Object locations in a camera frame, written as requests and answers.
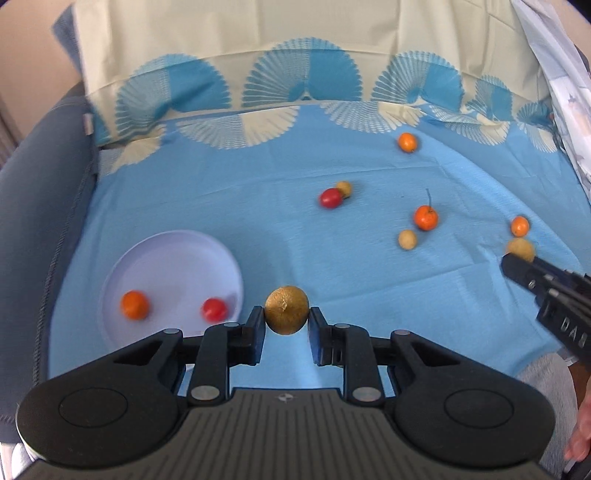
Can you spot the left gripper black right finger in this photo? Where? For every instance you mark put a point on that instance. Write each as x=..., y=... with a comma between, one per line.
x=445, y=405

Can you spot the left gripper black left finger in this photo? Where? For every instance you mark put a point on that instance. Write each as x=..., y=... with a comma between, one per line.
x=126, y=404

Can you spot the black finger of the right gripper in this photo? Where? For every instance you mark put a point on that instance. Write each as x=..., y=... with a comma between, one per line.
x=529, y=275

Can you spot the tan longan fruit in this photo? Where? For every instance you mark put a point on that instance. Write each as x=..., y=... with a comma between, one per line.
x=408, y=240
x=286, y=310
x=522, y=248

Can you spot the small orange fruit edge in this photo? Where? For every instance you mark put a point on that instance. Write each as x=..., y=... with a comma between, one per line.
x=520, y=226

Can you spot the red cherry tomato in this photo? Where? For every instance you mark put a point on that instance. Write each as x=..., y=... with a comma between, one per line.
x=331, y=198
x=214, y=310

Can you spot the person's right hand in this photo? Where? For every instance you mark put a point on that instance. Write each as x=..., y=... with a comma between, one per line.
x=578, y=446

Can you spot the small orange on plate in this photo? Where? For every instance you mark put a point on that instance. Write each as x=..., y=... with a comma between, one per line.
x=135, y=305

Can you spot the small orange with stem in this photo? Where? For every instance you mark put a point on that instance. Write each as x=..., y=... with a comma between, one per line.
x=426, y=217

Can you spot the light blue plate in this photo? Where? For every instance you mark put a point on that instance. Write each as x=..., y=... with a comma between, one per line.
x=177, y=271

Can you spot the small orange fruit far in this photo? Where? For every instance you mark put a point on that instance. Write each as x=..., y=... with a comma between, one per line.
x=408, y=142

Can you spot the blue and cream sofa cover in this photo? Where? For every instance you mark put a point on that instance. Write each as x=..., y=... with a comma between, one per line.
x=230, y=118

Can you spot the white patterned blanket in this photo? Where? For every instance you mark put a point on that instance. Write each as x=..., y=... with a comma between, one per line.
x=567, y=78

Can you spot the tan longan beside tomato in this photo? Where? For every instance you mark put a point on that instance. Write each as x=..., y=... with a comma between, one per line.
x=345, y=188

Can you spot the red cherry tomato on cloth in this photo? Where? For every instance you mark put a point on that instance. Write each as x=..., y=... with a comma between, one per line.
x=331, y=198

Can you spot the blue sofa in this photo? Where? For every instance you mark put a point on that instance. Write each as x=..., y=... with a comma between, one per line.
x=46, y=187

